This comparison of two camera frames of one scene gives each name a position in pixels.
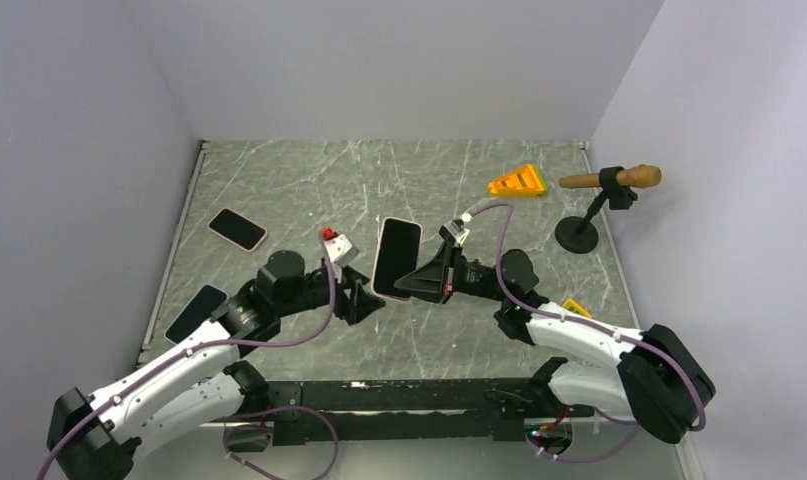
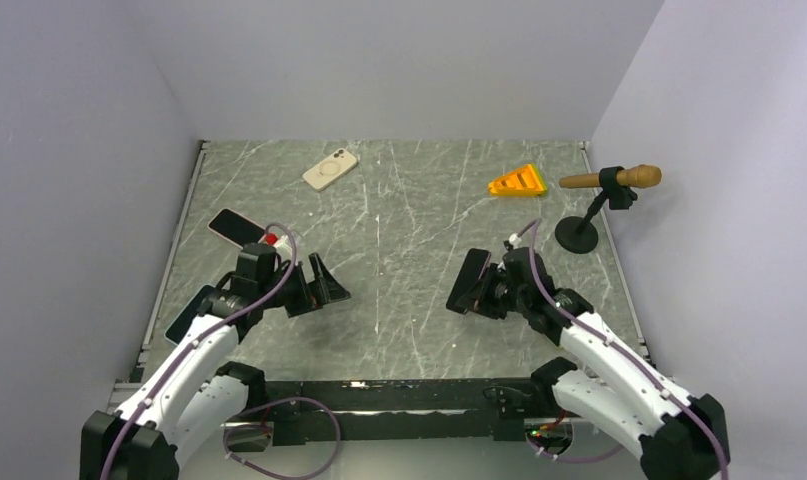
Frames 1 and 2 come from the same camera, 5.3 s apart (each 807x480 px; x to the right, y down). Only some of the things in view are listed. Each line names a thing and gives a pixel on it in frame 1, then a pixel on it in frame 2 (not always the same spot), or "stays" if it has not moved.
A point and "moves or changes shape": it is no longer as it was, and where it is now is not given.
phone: [238, 229] stays
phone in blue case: [196, 312] stays
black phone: [398, 255] moves or changes shape
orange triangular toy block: [521, 183] stays
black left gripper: [361, 302] → [312, 296]
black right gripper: [427, 281] → [481, 301]
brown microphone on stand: [579, 235] stays
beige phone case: [397, 256] → [328, 170]
